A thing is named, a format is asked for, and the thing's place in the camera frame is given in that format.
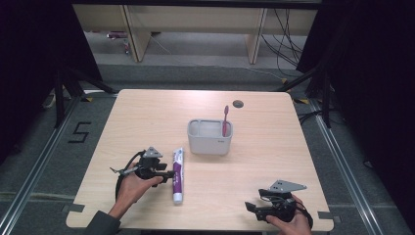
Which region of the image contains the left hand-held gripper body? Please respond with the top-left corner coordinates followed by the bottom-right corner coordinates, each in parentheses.
top-left (131, 146), bottom-right (168, 180)

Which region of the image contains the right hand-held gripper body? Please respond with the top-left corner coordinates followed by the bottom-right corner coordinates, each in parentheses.
top-left (258, 179), bottom-right (308, 223)

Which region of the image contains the purple and white toothpaste tube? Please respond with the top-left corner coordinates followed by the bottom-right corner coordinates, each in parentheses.
top-left (171, 146), bottom-right (186, 206)

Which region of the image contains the grey toothbrush holder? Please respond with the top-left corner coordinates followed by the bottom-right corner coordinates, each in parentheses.
top-left (186, 118), bottom-right (234, 156)

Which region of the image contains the pink toothbrush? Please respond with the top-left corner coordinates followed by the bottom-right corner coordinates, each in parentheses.
top-left (221, 105), bottom-right (230, 138)

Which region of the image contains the person's right hand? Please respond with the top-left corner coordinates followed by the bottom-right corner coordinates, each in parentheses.
top-left (265, 194), bottom-right (313, 235)

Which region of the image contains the person's left hand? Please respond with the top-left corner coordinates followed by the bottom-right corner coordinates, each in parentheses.
top-left (111, 162), bottom-right (164, 219)

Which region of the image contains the black metal stand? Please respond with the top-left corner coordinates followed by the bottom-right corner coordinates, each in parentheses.
top-left (274, 64), bottom-right (333, 129)
top-left (53, 66), bottom-right (119, 129)

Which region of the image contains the light wooden furniture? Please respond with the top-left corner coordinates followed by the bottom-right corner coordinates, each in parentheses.
top-left (72, 3), bottom-right (319, 66)

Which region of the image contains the black curtain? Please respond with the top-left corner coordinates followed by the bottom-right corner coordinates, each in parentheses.
top-left (295, 0), bottom-right (415, 226)
top-left (0, 0), bottom-right (104, 165)

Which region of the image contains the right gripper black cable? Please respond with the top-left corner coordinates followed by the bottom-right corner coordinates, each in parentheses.
top-left (258, 192), bottom-right (315, 229)

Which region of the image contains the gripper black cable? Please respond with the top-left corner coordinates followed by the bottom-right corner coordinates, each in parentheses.
top-left (109, 149), bottom-right (147, 201)
top-left (258, 192), bottom-right (315, 229)

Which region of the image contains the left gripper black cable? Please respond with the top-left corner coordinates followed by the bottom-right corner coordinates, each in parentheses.
top-left (109, 149), bottom-right (147, 201)

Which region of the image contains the aluminium floor rail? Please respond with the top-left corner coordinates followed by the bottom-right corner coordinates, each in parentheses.
top-left (308, 97), bottom-right (387, 235)
top-left (0, 96), bottom-right (82, 235)

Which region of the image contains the bundle of black cables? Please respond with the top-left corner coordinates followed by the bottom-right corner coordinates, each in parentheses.
top-left (260, 8), bottom-right (305, 78)

